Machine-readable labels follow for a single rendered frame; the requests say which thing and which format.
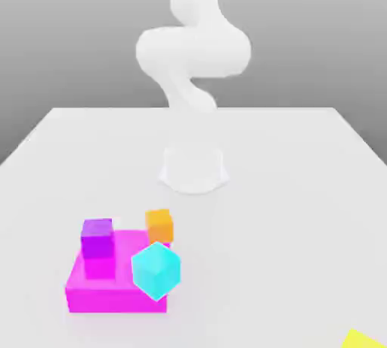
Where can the large magenta box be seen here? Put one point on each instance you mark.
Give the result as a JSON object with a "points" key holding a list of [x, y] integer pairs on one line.
{"points": [[121, 296]]}

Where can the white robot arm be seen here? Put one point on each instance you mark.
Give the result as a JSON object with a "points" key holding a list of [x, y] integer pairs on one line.
{"points": [[193, 51]]}

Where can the small magenta cube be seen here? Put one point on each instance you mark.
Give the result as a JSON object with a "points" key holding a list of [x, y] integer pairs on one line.
{"points": [[99, 267]]}

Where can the small yellow cube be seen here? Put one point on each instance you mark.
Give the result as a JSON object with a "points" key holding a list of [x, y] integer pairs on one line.
{"points": [[361, 340]]}

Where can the small purple cube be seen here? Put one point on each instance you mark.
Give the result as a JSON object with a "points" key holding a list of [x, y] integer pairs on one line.
{"points": [[97, 239]]}

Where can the small cyan cube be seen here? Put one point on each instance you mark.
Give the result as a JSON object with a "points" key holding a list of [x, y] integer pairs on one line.
{"points": [[155, 270]]}

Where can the small orange cube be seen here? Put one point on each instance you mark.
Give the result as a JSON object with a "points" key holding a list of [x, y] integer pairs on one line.
{"points": [[159, 227]]}

